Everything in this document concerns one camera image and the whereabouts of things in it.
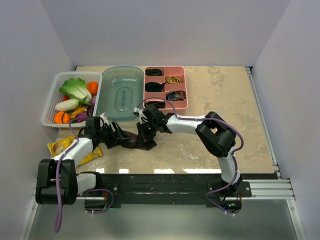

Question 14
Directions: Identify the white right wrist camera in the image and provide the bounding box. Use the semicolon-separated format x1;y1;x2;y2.
133;107;148;124

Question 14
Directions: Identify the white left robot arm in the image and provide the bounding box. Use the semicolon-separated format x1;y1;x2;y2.
35;116;130;205

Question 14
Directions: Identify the black rolled tie top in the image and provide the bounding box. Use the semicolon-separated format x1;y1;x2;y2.
145;68;163;76

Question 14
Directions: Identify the yellow chips bag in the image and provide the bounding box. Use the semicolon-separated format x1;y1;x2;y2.
47;136;103;167

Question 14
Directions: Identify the purple toy eggplant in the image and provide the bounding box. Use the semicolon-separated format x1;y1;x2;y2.
86;96;96;116

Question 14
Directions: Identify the purple toy onion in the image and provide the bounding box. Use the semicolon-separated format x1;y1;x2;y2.
75;112;88;123

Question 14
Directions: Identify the white toy radish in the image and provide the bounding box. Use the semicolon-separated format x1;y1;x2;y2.
54;99;79;112

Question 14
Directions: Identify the toy cabbage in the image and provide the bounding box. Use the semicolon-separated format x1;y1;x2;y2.
59;78;92;103

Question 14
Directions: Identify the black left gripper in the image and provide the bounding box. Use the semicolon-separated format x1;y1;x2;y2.
96;120;129;149

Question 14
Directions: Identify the white plastic basket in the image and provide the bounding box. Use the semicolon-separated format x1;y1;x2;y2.
41;71;102;128

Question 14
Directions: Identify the orange toy fruit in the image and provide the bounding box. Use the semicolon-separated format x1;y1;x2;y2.
86;81;99;96

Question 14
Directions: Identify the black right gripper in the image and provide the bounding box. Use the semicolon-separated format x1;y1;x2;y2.
136;119;158;145

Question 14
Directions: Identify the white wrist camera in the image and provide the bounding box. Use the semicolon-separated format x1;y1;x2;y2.
133;107;148;124
99;112;110;126

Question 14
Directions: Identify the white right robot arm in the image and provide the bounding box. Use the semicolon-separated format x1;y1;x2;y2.
133;104;241;197

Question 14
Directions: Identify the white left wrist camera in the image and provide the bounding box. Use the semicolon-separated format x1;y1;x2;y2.
99;112;110;126

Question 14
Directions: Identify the black rolled tie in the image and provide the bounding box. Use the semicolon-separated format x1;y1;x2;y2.
145;68;163;76
144;101;166;109

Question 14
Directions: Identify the yellow toy pepper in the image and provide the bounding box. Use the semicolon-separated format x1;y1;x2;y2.
70;105;87;119

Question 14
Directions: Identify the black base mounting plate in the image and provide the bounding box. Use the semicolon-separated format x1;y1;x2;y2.
74;170;253;218

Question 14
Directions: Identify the brown floral necktie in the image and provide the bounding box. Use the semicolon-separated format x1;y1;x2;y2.
121;131;157;151

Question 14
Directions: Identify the yellow rolled tie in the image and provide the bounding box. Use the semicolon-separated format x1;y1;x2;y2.
165;76;183;84

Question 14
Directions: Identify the black rolled tie bottom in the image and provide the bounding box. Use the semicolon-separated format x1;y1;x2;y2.
144;101;166;109

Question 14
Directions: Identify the dark patterned rolled tie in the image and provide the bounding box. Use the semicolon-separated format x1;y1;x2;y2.
166;90;187;101

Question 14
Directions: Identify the teal plastic container lid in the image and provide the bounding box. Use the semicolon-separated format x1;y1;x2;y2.
96;66;144;121

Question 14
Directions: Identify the black rolled belt middle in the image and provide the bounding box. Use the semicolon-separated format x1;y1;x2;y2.
145;82;166;92

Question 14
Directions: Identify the pink divided organizer tray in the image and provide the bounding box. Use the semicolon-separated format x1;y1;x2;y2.
142;66;189;114

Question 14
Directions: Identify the aluminium frame rail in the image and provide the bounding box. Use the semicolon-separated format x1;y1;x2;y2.
245;66;306;240

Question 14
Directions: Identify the orange toy pumpkin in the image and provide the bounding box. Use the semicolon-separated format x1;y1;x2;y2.
53;111;71;124

